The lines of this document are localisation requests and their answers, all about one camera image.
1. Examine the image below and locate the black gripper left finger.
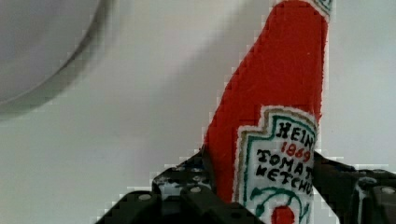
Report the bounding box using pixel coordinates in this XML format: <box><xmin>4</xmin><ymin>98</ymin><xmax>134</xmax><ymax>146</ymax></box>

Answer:
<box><xmin>95</xmin><ymin>147</ymin><xmax>264</xmax><ymax>224</ymax></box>

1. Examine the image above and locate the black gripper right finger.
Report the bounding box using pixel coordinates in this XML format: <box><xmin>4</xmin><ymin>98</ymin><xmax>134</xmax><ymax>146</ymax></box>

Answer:
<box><xmin>313</xmin><ymin>152</ymin><xmax>396</xmax><ymax>224</ymax></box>

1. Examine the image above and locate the red Heinz ketchup bottle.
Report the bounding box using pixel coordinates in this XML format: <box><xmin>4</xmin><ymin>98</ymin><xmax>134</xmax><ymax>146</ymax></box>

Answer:
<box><xmin>204</xmin><ymin>0</ymin><xmax>333</xmax><ymax>224</ymax></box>

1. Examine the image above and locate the round lilac plate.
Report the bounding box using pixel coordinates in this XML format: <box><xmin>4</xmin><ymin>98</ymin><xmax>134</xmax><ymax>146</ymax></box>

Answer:
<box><xmin>1</xmin><ymin>0</ymin><xmax>115</xmax><ymax>120</ymax></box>

